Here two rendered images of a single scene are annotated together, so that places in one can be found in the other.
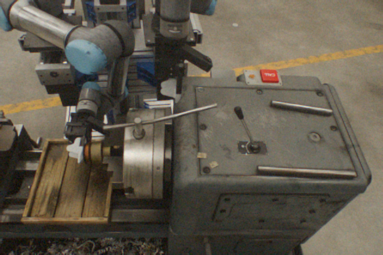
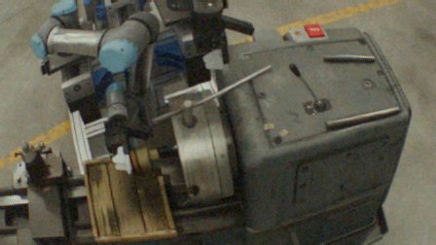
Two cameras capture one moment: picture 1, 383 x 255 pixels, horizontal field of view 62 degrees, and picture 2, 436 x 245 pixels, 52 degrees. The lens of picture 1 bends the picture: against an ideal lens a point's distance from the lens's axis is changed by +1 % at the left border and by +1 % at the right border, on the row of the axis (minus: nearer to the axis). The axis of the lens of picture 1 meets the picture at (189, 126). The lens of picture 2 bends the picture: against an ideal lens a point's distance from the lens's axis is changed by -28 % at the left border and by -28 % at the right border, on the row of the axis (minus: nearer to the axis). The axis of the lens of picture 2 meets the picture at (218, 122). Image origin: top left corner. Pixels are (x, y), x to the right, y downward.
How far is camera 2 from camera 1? 0.63 m
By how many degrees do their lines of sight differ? 2
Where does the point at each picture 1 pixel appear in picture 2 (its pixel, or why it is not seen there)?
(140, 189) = (206, 186)
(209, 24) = not seen: outside the picture
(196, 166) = (266, 139)
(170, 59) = (209, 31)
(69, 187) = (123, 207)
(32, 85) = (32, 120)
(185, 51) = (224, 21)
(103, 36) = (132, 30)
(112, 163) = (164, 165)
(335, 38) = not seen: outside the picture
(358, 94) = (413, 42)
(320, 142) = (372, 87)
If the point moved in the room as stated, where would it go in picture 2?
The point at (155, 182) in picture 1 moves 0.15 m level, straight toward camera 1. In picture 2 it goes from (223, 174) to (236, 216)
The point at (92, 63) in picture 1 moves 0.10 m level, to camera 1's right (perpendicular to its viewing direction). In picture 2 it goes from (126, 58) to (160, 52)
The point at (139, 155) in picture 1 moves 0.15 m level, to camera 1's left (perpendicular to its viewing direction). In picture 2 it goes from (196, 145) to (141, 151)
